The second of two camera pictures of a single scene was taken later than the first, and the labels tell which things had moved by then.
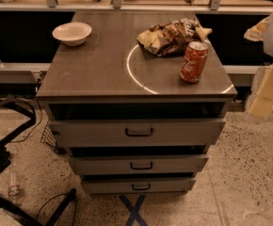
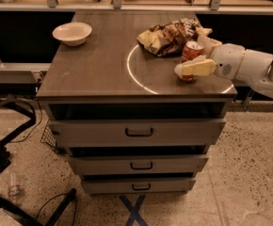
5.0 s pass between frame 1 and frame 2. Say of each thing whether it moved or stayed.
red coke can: stayed
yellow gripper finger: moved
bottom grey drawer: stayed
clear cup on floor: stayed
